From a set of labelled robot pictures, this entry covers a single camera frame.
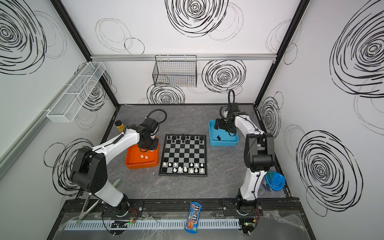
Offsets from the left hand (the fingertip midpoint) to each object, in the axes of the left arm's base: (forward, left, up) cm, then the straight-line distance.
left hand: (154, 146), depth 89 cm
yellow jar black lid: (+13, +25, +2) cm, 28 cm away
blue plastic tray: (+11, -42, -6) cm, 44 cm away
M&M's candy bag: (-37, -24, -4) cm, 45 cm away
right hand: (+14, -40, +2) cm, 43 cm away
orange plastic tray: (-5, +12, -8) cm, 15 cm away
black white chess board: (-3, -18, -6) cm, 19 cm away
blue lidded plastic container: (-18, -66, +2) cm, 68 cm away
